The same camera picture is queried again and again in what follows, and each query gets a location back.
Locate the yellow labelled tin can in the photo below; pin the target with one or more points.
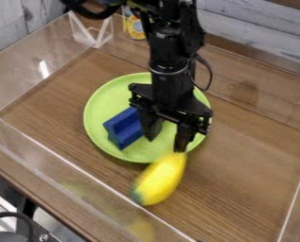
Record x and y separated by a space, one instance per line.
133 25

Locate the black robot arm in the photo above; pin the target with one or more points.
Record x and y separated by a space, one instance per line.
175 36

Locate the green round plate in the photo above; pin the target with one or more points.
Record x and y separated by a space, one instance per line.
105 104

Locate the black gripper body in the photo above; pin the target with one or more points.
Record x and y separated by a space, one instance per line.
169 95

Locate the clear acrylic front wall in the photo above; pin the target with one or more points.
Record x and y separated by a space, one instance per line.
80 200

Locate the yellow toy banana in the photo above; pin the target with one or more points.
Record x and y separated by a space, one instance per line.
160 179

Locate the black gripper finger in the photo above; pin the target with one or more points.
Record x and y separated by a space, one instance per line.
152 124
185 135

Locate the blue foam block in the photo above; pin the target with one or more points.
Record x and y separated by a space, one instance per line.
124 128

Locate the black metal base bracket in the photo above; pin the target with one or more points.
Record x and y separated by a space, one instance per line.
42 235

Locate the clear acrylic triangular bracket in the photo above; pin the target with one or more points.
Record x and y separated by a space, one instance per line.
93 36

